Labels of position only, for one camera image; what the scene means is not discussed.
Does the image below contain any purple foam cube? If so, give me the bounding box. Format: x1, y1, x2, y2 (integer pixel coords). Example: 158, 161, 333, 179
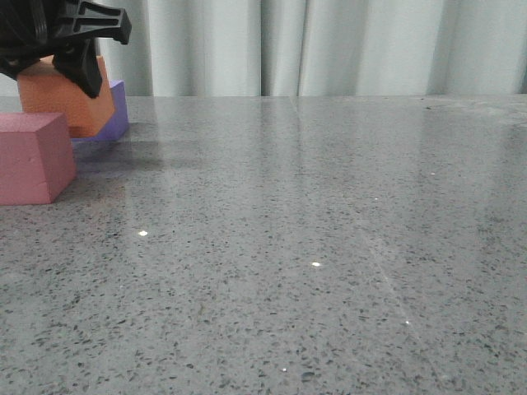
72, 80, 129, 142

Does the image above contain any pink foam cube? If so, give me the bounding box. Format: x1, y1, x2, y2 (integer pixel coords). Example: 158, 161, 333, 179
1, 113, 76, 206

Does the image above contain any grey-green pleated curtain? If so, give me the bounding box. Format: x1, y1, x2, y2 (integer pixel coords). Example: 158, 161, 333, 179
0, 0, 527, 98

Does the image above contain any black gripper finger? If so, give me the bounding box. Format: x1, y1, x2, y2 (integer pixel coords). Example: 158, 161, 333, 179
53, 39, 102, 99

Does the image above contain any orange foam cube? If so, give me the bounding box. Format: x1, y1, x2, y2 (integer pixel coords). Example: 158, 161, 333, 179
17, 56, 115, 138

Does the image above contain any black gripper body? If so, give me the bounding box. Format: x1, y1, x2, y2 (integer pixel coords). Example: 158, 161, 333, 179
1, 1, 132, 79

